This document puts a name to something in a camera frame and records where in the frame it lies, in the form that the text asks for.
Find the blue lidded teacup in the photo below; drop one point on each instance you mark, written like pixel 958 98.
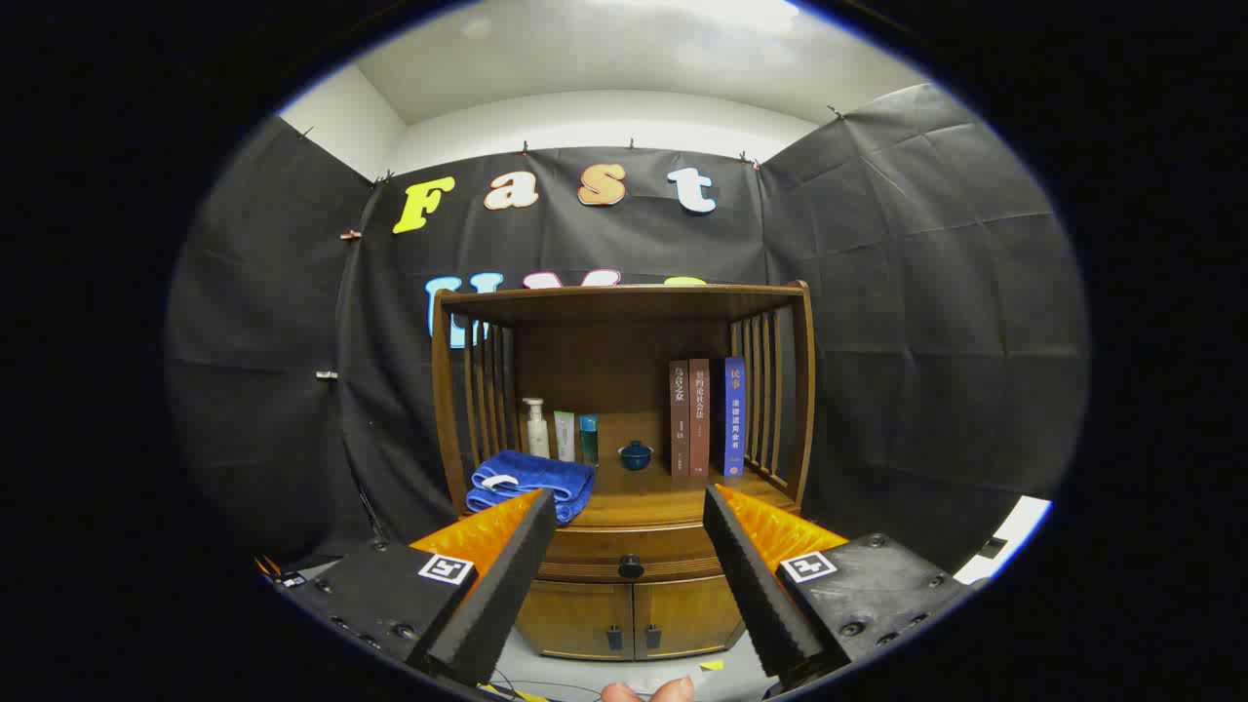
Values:
pixel 636 456

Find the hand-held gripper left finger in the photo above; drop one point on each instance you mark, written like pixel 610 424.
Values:
pixel 497 595

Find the wooden countertop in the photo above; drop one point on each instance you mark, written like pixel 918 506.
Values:
pixel 643 497

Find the wooden cabinet door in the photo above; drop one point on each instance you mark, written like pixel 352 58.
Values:
pixel 565 619
pixel 692 614

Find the white green tube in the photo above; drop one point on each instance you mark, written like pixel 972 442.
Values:
pixel 565 437

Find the teal capped bottle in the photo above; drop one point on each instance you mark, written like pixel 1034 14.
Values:
pixel 589 444

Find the white pump bottle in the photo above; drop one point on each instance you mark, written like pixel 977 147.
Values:
pixel 537 434

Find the blue folded towel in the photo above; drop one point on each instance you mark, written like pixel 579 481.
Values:
pixel 531 478

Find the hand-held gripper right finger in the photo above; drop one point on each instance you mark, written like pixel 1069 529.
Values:
pixel 760 595

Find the wooden cabinet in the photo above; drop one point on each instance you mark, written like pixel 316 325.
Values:
pixel 604 370

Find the dark brown book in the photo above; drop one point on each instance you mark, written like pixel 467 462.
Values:
pixel 680 419

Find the blue book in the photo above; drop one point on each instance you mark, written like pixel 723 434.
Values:
pixel 734 419

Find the light brown book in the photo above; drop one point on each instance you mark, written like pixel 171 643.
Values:
pixel 699 419

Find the wooden drawer with black knob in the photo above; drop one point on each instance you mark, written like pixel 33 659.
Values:
pixel 585 556

